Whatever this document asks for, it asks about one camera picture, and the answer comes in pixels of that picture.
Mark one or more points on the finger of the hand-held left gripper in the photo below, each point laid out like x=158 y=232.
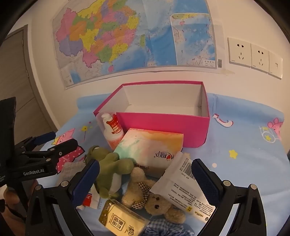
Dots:
x=65 y=147
x=45 y=137

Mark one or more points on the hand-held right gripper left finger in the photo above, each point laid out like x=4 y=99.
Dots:
x=87 y=181

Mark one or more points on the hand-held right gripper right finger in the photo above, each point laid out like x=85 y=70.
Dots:
x=204 y=181

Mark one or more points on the floral tissue pack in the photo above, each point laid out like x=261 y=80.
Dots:
x=90 y=199

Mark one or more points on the grey knitted cloth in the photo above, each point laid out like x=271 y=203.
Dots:
x=70 y=170

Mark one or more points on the white printed packet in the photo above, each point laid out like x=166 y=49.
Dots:
x=181 y=188

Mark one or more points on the green frog plush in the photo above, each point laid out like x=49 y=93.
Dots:
x=111 y=163

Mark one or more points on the yellow tissue pack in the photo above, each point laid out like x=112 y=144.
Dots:
x=120 y=219

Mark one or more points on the beige teddy bear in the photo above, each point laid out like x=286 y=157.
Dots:
x=156 y=204

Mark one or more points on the blue gingham scrunchie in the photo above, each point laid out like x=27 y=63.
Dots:
x=165 y=228

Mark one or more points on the pink cardboard box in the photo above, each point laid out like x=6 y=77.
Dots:
x=163 y=124

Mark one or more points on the person's left hand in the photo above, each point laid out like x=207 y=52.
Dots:
x=11 y=198

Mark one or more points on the white orange lotion bottle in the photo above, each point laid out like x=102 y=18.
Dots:
x=113 y=131

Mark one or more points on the grey wooden door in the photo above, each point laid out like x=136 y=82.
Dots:
x=20 y=90

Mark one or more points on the pastel tissue pack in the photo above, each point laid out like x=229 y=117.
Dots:
x=147 y=147

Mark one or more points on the colourful wall map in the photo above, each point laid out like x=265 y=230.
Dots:
x=136 y=40

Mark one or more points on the white wall socket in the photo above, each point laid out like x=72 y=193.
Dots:
x=239 y=52
x=259 y=58

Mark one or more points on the white wall switch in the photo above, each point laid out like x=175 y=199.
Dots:
x=275 y=65

